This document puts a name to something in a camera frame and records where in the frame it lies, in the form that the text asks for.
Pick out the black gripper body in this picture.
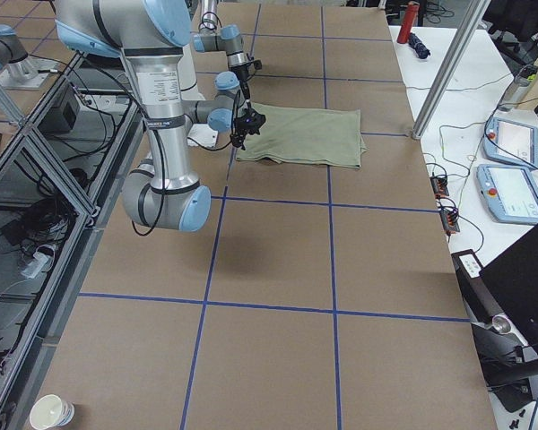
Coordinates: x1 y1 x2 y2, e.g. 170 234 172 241
230 107 266 149
230 59 263 87

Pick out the sage green long-sleeve shirt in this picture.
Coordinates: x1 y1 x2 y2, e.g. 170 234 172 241
236 103 367 169

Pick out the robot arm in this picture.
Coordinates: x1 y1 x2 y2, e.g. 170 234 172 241
193 0 263 108
56 1 265 232

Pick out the folded dark blue umbrella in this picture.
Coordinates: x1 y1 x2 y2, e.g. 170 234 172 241
408 32 430 60

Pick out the red water bottle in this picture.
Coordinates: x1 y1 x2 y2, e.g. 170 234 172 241
396 1 421 44

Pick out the orange connector block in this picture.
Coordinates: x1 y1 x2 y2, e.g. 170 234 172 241
430 175 449 199
439 206 460 237

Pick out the upper teach pendant tablet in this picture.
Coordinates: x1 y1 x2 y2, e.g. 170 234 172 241
483 116 538 169

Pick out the teach pendant tablet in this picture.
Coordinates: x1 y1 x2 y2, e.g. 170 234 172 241
476 165 538 226
483 116 538 169

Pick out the lower teach pendant tablet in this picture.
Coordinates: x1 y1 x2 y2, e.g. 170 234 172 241
476 165 538 226

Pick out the black laptop computer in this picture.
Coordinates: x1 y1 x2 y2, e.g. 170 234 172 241
452 223 538 354

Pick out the white paper cup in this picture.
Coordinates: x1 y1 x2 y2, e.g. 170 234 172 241
29 394 75 430

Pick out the aluminium frame post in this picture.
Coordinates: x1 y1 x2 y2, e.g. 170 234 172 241
411 0 490 140

